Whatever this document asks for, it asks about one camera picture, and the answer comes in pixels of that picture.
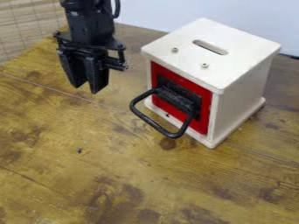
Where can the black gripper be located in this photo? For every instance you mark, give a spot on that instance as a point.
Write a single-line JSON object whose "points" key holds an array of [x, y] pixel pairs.
{"points": [[108, 57]]}

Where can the red drawer front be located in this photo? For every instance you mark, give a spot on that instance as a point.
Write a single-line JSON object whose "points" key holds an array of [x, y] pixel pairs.
{"points": [[163, 76]]}

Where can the black metal drawer handle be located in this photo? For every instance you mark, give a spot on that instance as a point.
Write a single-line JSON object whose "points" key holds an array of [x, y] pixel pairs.
{"points": [[180, 99]]}

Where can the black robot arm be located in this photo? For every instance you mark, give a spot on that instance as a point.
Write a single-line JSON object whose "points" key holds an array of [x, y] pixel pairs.
{"points": [[91, 22]]}

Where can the white wooden box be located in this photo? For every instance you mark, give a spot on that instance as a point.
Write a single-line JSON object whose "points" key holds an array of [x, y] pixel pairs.
{"points": [[221, 64]]}

